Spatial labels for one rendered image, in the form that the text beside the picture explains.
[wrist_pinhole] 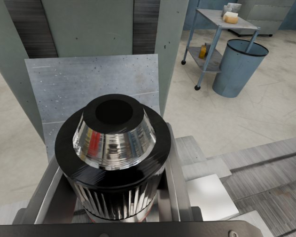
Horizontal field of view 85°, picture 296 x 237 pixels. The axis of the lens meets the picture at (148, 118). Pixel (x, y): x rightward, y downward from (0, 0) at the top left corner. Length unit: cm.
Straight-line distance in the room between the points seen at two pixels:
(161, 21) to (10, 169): 157
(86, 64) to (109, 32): 10
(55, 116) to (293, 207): 59
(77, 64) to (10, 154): 146
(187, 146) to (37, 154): 150
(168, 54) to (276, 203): 44
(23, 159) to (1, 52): 133
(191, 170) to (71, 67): 36
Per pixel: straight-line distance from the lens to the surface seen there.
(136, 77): 46
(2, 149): 190
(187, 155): 34
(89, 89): 46
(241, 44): 265
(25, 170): 166
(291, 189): 54
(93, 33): 44
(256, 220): 30
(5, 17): 45
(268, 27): 578
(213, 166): 30
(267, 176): 50
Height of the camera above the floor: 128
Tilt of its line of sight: 45 degrees down
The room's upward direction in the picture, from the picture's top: 7 degrees clockwise
